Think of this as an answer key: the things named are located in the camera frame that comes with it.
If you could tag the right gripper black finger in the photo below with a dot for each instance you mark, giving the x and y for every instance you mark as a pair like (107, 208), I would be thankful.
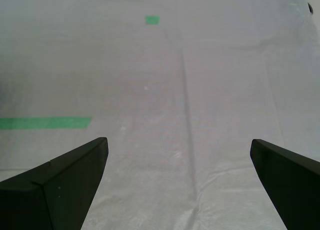
(292, 187)
(57, 190)

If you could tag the long green tape strip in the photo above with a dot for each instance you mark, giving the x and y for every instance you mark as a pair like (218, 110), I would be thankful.
(45, 123)

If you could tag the small green tape mark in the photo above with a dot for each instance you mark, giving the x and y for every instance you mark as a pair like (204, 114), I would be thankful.
(152, 20)

